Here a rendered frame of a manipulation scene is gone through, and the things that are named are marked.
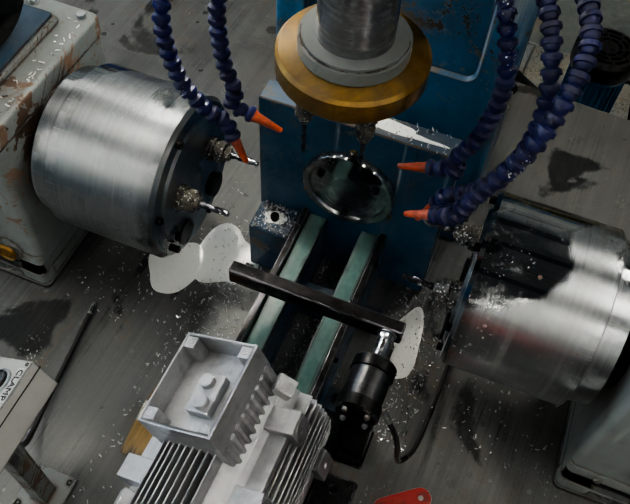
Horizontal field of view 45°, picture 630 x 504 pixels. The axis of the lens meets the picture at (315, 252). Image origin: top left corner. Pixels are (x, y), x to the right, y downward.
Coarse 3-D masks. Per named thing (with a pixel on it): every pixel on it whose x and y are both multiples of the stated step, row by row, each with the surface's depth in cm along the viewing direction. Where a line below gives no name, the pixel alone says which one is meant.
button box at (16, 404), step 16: (0, 368) 92; (16, 368) 91; (32, 368) 91; (16, 384) 89; (32, 384) 91; (48, 384) 93; (0, 400) 88; (16, 400) 89; (32, 400) 91; (0, 416) 87; (16, 416) 89; (32, 416) 91; (0, 432) 87; (16, 432) 89; (0, 448) 87; (0, 464) 87
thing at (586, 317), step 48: (480, 240) 97; (528, 240) 94; (576, 240) 94; (624, 240) 95; (432, 288) 101; (480, 288) 93; (528, 288) 92; (576, 288) 91; (624, 288) 92; (480, 336) 94; (528, 336) 92; (576, 336) 91; (624, 336) 91; (528, 384) 97; (576, 384) 93
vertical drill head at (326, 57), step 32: (320, 0) 79; (352, 0) 76; (384, 0) 76; (288, 32) 87; (320, 32) 82; (352, 32) 79; (384, 32) 80; (416, 32) 88; (288, 64) 84; (320, 64) 82; (352, 64) 82; (384, 64) 82; (416, 64) 85; (288, 96) 86; (320, 96) 82; (352, 96) 82; (384, 96) 82; (416, 96) 85
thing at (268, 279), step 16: (240, 272) 105; (256, 272) 105; (256, 288) 106; (272, 288) 104; (288, 288) 104; (304, 288) 104; (304, 304) 104; (320, 304) 103; (336, 304) 103; (352, 304) 103; (336, 320) 105; (352, 320) 103; (368, 320) 102; (384, 320) 102; (400, 336) 101
